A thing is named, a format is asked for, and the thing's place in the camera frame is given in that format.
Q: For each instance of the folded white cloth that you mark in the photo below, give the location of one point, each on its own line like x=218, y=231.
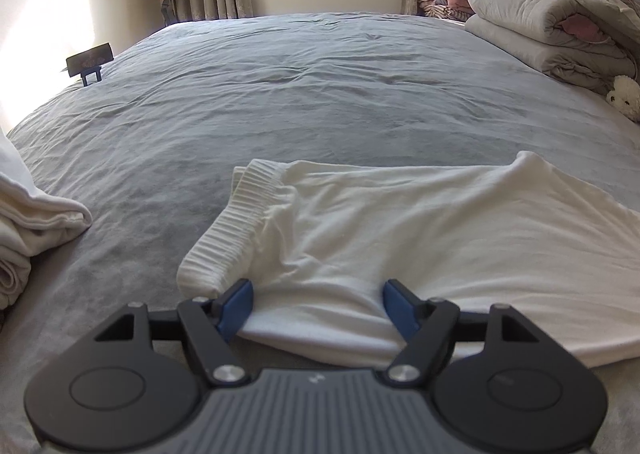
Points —
x=30, y=214

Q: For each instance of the white plush dog toy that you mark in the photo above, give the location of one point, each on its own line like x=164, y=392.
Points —
x=625, y=96

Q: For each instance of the white pants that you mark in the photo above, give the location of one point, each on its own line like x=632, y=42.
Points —
x=400, y=234

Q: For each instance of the grey bed sheet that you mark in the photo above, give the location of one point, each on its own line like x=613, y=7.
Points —
x=250, y=84

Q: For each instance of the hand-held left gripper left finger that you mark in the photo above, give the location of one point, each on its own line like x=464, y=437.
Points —
x=239, y=306

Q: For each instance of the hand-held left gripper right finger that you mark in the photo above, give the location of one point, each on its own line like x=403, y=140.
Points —
x=400, y=306

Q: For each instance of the black device on stand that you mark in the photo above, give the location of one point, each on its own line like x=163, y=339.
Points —
x=90, y=56

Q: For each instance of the folded grey quilt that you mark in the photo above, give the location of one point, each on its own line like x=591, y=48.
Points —
x=525, y=19

